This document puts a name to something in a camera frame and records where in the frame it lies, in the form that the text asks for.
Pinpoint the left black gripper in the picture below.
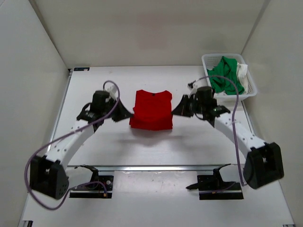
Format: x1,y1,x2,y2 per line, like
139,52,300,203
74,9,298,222
102,97,134,122

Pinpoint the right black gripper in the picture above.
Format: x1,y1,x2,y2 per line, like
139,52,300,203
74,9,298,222
172,95,206,118

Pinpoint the red t-shirt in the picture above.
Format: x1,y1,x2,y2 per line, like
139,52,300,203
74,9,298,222
129,90,173,131

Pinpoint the green t-shirt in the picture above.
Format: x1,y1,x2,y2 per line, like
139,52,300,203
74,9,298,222
207,56,245,95

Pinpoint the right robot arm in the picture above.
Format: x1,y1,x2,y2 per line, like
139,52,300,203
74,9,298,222
171,95,285,189

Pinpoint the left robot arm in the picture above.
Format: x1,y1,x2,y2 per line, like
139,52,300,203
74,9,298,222
25,98,133,200

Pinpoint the white plastic basket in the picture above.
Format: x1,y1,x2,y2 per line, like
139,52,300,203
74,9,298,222
202,53,257,101

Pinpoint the blue label sticker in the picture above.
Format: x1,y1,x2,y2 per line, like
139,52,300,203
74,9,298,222
73,67,90,71

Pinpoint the white t-shirt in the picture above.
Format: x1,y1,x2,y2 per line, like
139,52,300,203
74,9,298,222
215,63,248,96

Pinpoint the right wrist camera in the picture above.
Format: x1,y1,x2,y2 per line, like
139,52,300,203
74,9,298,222
196,86,216,105

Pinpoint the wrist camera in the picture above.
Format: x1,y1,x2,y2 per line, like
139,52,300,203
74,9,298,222
90,90,116,114
196,86,216,105

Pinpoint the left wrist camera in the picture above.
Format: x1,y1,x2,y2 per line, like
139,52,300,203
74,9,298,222
90,90,116,114

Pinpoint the aluminium rail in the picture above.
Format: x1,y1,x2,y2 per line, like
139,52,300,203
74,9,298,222
96,165,218,172

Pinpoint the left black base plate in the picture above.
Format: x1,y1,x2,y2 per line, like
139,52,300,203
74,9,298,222
69,171,114,199

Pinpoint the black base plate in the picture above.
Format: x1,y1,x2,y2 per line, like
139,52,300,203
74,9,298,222
69,171,114,199
186,164,244,201

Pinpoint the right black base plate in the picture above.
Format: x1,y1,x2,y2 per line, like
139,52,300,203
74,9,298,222
186,164,244,201

